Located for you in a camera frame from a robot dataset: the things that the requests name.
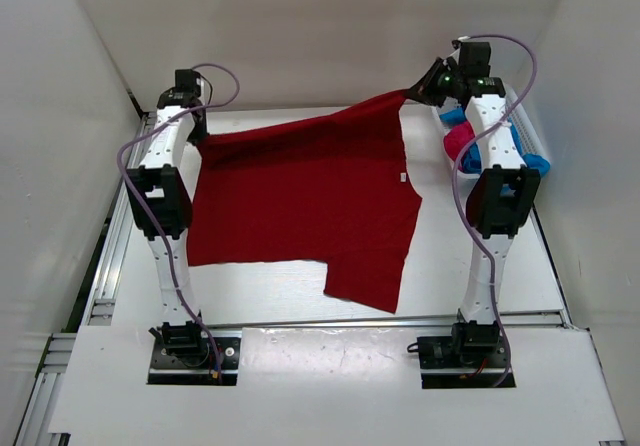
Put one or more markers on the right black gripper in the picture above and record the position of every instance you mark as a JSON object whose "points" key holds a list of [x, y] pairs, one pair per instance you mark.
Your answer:
{"points": [[423, 90]]}

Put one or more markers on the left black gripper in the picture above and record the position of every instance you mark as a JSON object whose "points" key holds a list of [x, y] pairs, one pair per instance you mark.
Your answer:
{"points": [[198, 135]]}

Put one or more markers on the pink t shirt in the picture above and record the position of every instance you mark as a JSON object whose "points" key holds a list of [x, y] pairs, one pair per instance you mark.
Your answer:
{"points": [[457, 138]]}

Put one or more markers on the dark red t shirt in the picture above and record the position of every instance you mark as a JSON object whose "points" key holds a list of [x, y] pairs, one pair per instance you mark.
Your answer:
{"points": [[332, 189]]}

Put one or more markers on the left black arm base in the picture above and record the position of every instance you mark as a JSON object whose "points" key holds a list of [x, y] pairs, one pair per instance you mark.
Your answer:
{"points": [[193, 363]]}

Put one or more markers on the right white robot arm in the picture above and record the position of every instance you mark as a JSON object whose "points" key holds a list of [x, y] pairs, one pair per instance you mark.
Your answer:
{"points": [[500, 201]]}

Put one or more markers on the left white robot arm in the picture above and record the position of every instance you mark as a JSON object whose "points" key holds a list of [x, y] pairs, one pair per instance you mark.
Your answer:
{"points": [[162, 211]]}

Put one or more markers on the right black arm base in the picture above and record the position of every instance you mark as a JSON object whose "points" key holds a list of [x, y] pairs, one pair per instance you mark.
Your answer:
{"points": [[450, 356]]}

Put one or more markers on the blue t shirt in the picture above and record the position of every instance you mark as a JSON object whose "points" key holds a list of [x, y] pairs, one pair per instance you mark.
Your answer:
{"points": [[471, 162]]}

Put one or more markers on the white plastic basket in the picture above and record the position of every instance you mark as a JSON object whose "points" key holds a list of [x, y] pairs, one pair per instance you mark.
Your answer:
{"points": [[529, 140]]}

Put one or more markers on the aluminium frame rail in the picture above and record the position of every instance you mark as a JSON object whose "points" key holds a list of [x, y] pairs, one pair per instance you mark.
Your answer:
{"points": [[59, 184]]}

